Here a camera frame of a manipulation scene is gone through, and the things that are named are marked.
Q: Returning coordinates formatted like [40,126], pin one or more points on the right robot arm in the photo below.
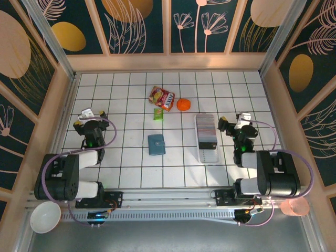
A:
[278,178]

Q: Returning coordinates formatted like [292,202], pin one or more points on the aluminium mounting rail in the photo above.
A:
[168,195]

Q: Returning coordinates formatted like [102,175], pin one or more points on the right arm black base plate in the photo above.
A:
[223,198]

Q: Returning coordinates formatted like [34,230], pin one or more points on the small green packet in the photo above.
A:
[158,114]

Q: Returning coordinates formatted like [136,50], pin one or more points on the blue leather card holder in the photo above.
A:
[155,145]

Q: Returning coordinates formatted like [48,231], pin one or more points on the orange fruit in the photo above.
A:
[183,104]

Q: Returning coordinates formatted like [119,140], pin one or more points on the white bowl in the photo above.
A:
[45,217]

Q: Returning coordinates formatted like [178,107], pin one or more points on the red orange snack bag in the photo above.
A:
[161,98]

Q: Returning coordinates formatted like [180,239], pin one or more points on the aluminium frame post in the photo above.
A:
[281,39]
[51,39]

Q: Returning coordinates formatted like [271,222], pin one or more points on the pink plastic cup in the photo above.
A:
[294,206]

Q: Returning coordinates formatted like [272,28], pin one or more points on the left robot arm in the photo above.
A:
[63,176]

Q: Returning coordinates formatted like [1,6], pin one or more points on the black electronics board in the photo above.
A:
[97,216]
[246,216]

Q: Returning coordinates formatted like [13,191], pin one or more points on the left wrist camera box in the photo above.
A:
[87,113]

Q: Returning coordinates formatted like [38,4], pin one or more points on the white slotted card tray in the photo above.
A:
[208,157]

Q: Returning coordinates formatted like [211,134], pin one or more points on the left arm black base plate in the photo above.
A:
[115,199]

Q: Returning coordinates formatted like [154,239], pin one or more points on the row of credit cards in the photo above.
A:
[206,128]

